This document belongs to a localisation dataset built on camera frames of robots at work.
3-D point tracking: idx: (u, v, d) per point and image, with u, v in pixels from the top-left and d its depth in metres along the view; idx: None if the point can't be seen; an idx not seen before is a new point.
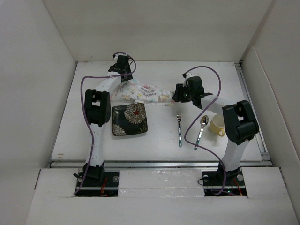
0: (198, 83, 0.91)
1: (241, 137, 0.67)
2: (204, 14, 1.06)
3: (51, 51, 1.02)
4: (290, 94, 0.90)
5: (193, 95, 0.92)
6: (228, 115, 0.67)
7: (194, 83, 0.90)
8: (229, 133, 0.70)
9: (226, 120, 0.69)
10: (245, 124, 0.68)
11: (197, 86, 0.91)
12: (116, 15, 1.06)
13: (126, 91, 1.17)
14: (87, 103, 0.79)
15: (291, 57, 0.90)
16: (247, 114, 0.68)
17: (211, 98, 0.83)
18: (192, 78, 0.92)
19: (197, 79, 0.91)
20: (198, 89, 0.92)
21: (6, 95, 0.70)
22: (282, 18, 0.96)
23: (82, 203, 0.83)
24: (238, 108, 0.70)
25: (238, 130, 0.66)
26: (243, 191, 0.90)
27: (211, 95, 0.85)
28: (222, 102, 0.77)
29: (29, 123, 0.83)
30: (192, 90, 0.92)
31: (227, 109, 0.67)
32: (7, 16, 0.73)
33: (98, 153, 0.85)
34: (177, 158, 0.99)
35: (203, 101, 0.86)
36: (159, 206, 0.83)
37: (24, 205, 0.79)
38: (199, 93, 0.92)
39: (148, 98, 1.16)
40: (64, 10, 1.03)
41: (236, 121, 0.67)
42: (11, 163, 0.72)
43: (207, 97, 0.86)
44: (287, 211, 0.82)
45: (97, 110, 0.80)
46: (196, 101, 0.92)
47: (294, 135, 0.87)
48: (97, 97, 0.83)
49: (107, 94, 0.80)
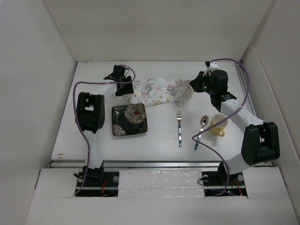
0: (224, 81, 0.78)
1: (257, 161, 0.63)
2: (204, 14, 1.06)
3: (51, 52, 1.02)
4: (291, 94, 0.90)
5: (213, 93, 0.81)
6: (251, 138, 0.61)
7: (219, 80, 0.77)
8: (246, 154, 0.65)
9: (246, 141, 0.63)
10: (266, 148, 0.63)
11: (221, 85, 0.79)
12: (117, 16, 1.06)
13: (153, 96, 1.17)
14: (80, 106, 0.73)
15: (291, 58, 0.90)
16: (270, 138, 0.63)
17: (233, 105, 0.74)
18: (219, 75, 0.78)
19: (224, 78, 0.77)
20: (222, 87, 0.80)
21: (6, 96, 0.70)
22: (282, 18, 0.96)
23: (81, 202, 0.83)
24: (262, 128, 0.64)
25: (257, 154, 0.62)
26: (243, 191, 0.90)
27: (234, 100, 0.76)
28: (246, 118, 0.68)
29: (29, 123, 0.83)
30: (215, 87, 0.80)
31: (251, 131, 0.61)
32: (8, 17, 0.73)
33: (96, 157, 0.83)
34: (177, 158, 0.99)
35: (224, 106, 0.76)
36: (159, 206, 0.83)
37: (24, 205, 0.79)
38: (221, 92, 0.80)
39: (176, 96, 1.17)
40: (64, 10, 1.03)
41: (257, 145, 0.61)
42: (11, 163, 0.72)
43: (230, 101, 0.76)
44: (287, 211, 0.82)
45: (89, 114, 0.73)
46: (214, 100, 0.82)
47: (294, 136, 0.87)
48: (90, 101, 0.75)
49: (100, 97, 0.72)
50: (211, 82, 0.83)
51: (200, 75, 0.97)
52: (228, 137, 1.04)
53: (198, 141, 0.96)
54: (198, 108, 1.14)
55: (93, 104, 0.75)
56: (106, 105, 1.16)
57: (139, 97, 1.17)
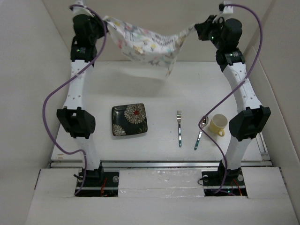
0: (236, 36, 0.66)
1: (241, 135, 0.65)
2: (204, 14, 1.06)
3: (51, 52, 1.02)
4: (291, 93, 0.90)
5: (221, 48, 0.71)
6: (242, 121, 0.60)
7: (230, 34, 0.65)
8: (232, 126, 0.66)
9: (236, 117, 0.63)
10: (252, 129, 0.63)
11: (232, 40, 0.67)
12: (117, 16, 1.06)
13: (137, 38, 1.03)
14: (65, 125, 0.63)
15: (291, 57, 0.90)
16: (259, 123, 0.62)
17: (239, 73, 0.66)
18: (232, 27, 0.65)
19: (237, 31, 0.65)
20: (232, 42, 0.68)
21: (6, 96, 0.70)
22: (282, 18, 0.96)
23: (81, 202, 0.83)
24: (256, 110, 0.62)
25: (242, 131, 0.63)
26: (243, 191, 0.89)
27: (241, 64, 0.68)
28: (246, 97, 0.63)
29: (29, 122, 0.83)
30: (225, 41, 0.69)
31: (246, 115, 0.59)
32: (8, 16, 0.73)
33: (93, 160, 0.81)
34: (177, 158, 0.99)
35: (228, 69, 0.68)
36: (159, 206, 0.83)
37: (24, 205, 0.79)
38: (229, 47, 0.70)
39: (165, 55, 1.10)
40: (64, 10, 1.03)
41: (246, 124, 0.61)
42: (11, 163, 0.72)
43: (237, 66, 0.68)
44: (288, 211, 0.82)
45: (78, 125, 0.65)
46: (220, 57, 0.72)
47: (294, 135, 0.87)
48: (71, 110, 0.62)
49: (83, 112, 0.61)
50: (221, 33, 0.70)
51: (210, 20, 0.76)
52: (228, 137, 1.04)
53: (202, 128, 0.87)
54: (198, 108, 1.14)
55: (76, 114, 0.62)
56: (106, 105, 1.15)
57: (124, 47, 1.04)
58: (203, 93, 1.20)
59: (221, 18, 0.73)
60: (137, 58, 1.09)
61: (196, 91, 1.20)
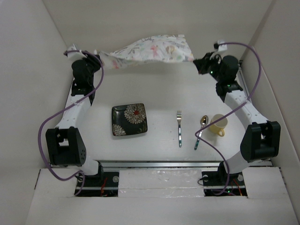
0: (233, 70, 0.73)
1: (256, 157, 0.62)
2: (204, 14, 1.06)
3: (51, 51, 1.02)
4: (291, 94, 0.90)
5: (221, 81, 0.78)
6: (253, 136, 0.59)
7: (228, 69, 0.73)
8: (244, 150, 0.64)
9: (246, 137, 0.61)
10: (265, 146, 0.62)
11: (230, 73, 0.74)
12: (117, 16, 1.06)
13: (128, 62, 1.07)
14: (53, 146, 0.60)
15: (291, 57, 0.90)
16: (271, 138, 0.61)
17: (239, 98, 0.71)
18: (229, 63, 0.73)
19: (234, 67, 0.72)
20: (230, 76, 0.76)
21: (6, 96, 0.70)
22: (282, 18, 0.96)
23: (81, 202, 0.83)
24: (265, 126, 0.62)
25: (255, 151, 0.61)
26: (243, 191, 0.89)
27: (240, 92, 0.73)
28: (250, 114, 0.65)
29: (29, 122, 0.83)
30: (223, 74, 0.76)
31: (253, 129, 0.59)
32: (8, 17, 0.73)
33: (92, 168, 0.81)
34: (177, 158, 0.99)
35: (229, 96, 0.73)
36: (159, 206, 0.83)
37: (24, 204, 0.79)
38: (228, 80, 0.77)
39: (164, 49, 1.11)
40: (64, 10, 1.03)
41: (257, 141, 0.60)
42: (11, 162, 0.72)
43: (236, 93, 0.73)
44: (288, 211, 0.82)
45: (66, 153, 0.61)
46: (220, 89, 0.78)
47: (294, 135, 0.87)
48: (62, 135, 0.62)
49: (75, 131, 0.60)
50: (219, 68, 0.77)
51: (207, 57, 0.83)
52: (228, 137, 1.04)
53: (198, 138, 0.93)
54: (198, 108, 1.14)
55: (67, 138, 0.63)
56: (106, 105, 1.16)
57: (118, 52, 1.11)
58: (203, 93, 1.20)
59: (217, 54, 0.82)
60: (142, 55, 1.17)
61: (196, 91, 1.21)
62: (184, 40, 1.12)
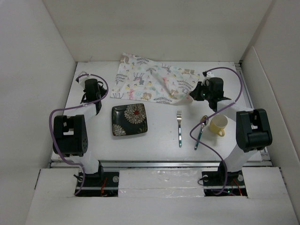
0: (220, 86, 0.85)
1: (251, 145, 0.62)
2: (204, 14, 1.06)
3: (51, 51, 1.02)
4: (291, 94, 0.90)
5: (211, 97, 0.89)
6: (242, 120, 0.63)
7: (215, 85, 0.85)
8: (239, 140, 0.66)
9: (237, 125, 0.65)
10: (258, 133, 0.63)
11: (218, 89, 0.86)
12: (117, 16, 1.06)
13: (140, 93, 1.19)
14: (58, 131, 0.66)
15: (291, 57, 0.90)
16: (262, 123, 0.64)
17: (227, 102, 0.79)
18: (215, 80, 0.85)
19: (220, 83, 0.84)
20: (219, 92, 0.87)
21: (6, 96, 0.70)
22: (282, 18, 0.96)
23: (81, 202, 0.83)
24: (253, 116, 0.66)
25: (250, 138, 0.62)
26: (243, 191, 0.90)
27: (229, 99, 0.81)
28: (237, 108, 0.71)
29: (28, 122, 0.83)
30: (212, 91, 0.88)
31: (241, 114, 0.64)
32: (7, 17, 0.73)
33: (91, 165, 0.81)
34: (177, 158, 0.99)
35: (220, 105, 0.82)
36: (159, 206, 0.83)
37: (24, 205, 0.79)
38: (218, 95, 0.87)
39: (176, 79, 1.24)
40: (64, 10, 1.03)
41: (248, 127, 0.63)
42: (11, 163, 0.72)
43: (225, 101, 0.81)
44: (288, 211, 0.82)
45: (70, 138, 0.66)
46: (212, 103, 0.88)
47: (294, 135, 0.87)
48: (69, 124, 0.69)
49: (80, 116, 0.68)
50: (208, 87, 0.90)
51: (199, 84, 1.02)
52: (227, 137, 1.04)
53: (198, 140, 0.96)
54: (198, 108, 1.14)
55: (72, 128, 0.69)
56: (106, 105, 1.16)
57: (138, 67, 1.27)
58: None
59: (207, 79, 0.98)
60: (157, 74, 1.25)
61: None
62: (196, 78, 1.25)
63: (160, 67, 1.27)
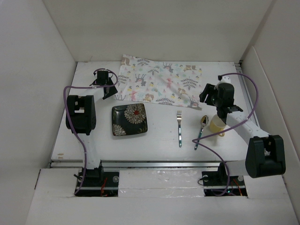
0: (230, 93, 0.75)
1: (261, 174, 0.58)
2: (204, 14, 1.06)
3: (51, 51, 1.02)
4: (291, 94, 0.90)
5: (220, 105, 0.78)
6: (255, 149, 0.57)
7: (225, 93, 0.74)
8: (250, 167, 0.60)
9: (250, 152, 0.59)
10: (271, 162, 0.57)
11: (227, 96, 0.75)
12: (116, 16, 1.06)
13: (142, 94, 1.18)
14: (70, 108, 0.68)
15: (291, 57, 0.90)
16: (276, 152, 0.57)
17: (240, 117, 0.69)
18: (225, 86, 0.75)
19: (230, 90, 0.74)
20: (228, 100, 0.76)
21: (6, 96, 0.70)
22: (282, 18, 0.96)
23: (81, 202, 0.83)
24: (267, 141, 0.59)
25: (261, 168, 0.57)
26: (243, 191, 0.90)
27: (241, 112, 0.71)
28: (251, 130, 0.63)
29: (28, 122, 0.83)
30: (221, 98, 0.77)
31: (255, 143, 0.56)
32: (8, 17, 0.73)
33: (93, 157, 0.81)
34: (177, 158, 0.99)
35: (229, 117, 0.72)
36: (159, 206, 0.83)
37: (24, 205, 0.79)
38: (227, 103, 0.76)
39: (181, 79, 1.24)
40: (64, 10, 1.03)
41: (261, 157, 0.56)
42: (11, 163, 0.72)
43: (236, 113, 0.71)
44: (288, 211, 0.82)
45: (80, 116, 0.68)
46: (221, 112, 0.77)
47: (294, 136, 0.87)
48: (80, 103, 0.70)
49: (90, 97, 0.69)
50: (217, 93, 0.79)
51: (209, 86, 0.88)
52: (228, 138, 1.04)
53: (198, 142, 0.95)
54: (198, 108, 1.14)
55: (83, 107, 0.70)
56: (106, 105, 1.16)
57: (138, 69, 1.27)
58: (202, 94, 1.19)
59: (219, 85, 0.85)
60: (161, 74, 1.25)
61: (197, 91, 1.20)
62: (198, 74, 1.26)
63: (161, 68, 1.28)
